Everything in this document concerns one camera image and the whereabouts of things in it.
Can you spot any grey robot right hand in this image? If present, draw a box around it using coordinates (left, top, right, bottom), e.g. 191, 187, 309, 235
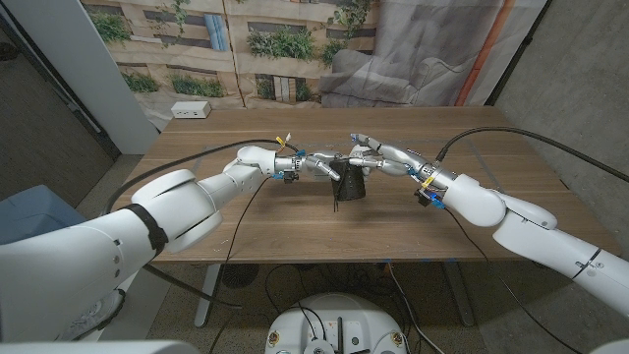
349, 132, 442, 188

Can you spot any grey sneaker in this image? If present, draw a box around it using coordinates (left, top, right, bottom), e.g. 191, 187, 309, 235
56, 289, 127, 341

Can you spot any white power strip box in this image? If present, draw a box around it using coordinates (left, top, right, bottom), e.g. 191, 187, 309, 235
170, 100, 212, 120

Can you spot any black cylindrical speaker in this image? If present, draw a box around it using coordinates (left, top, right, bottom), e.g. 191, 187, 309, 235
329, 157, 368, 213

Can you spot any white partition panel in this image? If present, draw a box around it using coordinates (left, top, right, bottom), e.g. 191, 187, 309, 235
2, 0, 161, 156

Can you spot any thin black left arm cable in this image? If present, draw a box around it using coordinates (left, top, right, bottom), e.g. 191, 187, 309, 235
207, 176, 270, 354

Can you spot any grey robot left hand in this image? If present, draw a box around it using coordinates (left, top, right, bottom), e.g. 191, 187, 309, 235
274, 149, 346, 183

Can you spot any white floor cable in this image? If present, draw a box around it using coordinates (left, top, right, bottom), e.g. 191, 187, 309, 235
386, 263, 446, 354

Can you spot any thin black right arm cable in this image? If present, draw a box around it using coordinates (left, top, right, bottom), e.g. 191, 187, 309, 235
442, 206, 569, 354

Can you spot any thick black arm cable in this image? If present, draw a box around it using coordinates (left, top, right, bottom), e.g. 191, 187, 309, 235
102, 139, 301, 310
434, 126, 629, 184

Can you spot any blue plastic bin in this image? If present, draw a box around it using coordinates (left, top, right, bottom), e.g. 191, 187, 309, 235
0, 184, 87, 245

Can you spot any printed building backdrop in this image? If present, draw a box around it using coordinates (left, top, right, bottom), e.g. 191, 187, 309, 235
81, 0, 549, 130

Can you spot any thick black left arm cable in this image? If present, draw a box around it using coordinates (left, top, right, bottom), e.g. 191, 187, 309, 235
102, 139, 301, 310

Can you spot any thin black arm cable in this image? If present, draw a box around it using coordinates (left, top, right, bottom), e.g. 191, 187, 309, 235
207, 176, 270, 354
442, 206, 569, 354

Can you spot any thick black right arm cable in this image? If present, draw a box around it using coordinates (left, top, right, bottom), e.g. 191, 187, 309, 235
434, 126, 629, 184

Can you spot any white robot torso base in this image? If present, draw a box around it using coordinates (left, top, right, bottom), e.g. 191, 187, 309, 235
264, 293, 408, 354

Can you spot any white robot chest edge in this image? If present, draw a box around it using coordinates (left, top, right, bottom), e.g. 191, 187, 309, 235
0, 338, 200, 354

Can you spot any grey table leg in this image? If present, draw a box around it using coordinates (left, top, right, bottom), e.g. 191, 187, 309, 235
444, 260, 476, 328
194, 264, 222, 329

